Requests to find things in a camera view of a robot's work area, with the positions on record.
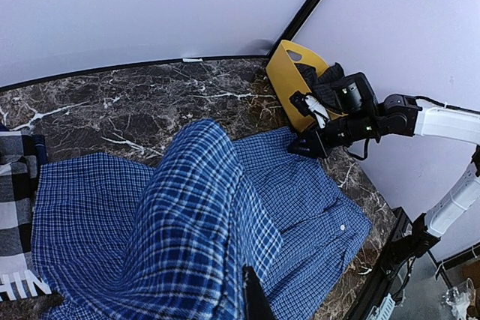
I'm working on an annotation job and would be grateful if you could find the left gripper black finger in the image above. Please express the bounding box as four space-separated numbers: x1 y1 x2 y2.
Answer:
242 265 275 320

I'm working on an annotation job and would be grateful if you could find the clear glass object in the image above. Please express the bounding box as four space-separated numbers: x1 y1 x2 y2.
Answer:
441 278 476 319

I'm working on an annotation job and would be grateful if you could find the right black corner post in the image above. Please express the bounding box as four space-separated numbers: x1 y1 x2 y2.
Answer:
267 0 322 58

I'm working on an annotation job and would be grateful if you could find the dark blue folded shirt underneath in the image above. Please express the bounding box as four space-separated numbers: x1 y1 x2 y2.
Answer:
32 134 49 166

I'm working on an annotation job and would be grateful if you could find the black front rail frame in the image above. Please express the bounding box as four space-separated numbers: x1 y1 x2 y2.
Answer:
344 208 411 320

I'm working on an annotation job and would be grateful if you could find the yellow plastic basket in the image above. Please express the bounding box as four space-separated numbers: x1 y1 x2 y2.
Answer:
266 40 329 133

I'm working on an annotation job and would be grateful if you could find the black white plaid shirt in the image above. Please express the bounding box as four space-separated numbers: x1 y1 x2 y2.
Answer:
1 128 52 301

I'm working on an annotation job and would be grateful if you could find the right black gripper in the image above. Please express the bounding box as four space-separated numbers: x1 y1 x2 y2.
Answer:
287 130 330 159

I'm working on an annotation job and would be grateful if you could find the blue checked long sleeve shirt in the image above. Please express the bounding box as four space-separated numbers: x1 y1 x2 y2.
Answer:
32 119 371 319

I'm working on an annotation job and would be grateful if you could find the dark grey shirt in basket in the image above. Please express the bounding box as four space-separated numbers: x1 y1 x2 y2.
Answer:
295 63 344 114

